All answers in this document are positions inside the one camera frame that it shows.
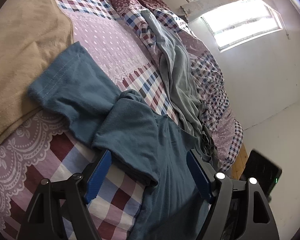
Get dark teal sweater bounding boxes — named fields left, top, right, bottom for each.
left=28, top=43, right=208, bottom=239

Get wooden headboard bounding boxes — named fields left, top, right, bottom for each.
left=230, top=144, right=248, bottom=180

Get plaid folded quilt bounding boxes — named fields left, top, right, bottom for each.
left=111, top=0, right=243, bottom=172

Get plaid bed sheet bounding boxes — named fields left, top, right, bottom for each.
left=0, top=0, right=179, bottom=239

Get grey trousers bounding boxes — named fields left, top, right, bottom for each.
left=141, top=10, right=215, bottom=163

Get window with curtain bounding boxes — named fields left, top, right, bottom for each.
left=180, top=0, right=287, bottom=51

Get tan brown garment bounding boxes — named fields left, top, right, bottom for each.
left=0, top=0, right=74, bottom=144

